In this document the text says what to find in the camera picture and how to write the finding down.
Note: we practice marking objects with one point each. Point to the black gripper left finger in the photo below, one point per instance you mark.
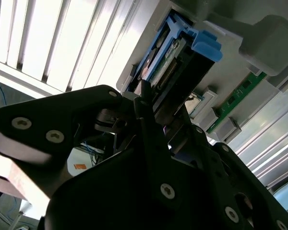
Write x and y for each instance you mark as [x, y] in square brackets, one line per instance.
[62, 107]

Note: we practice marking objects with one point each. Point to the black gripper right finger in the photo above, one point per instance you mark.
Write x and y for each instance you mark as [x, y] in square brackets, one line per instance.
[230, 167]

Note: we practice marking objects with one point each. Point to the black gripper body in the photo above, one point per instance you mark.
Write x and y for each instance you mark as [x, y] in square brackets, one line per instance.
[110, 203]

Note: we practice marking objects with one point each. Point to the hard disk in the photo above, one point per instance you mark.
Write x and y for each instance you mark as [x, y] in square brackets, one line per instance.
[204, 45]

